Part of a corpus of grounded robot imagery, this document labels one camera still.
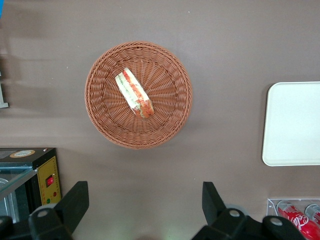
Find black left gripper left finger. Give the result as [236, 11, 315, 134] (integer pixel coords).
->
[28, 181, 90, 240]

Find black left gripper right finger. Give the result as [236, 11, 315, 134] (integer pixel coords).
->
[191, 181, 263, 240]

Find triangle sandwich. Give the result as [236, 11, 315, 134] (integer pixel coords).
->
[114, 67, 155, 120]

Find round brown wicker basket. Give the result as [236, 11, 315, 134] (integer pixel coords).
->
[84, 41, 194, 150]

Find cream plastic tray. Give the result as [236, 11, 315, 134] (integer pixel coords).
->
[261, 81, 320, 167]

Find clear acrylic snack tray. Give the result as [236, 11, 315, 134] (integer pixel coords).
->
[0, 71, 10, 109]

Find black food warmer display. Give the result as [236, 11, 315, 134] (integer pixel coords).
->
[0, 147, 62, 224]

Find clear acrylic bottle rack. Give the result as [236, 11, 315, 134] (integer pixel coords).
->
[266, 198, 320, 240]

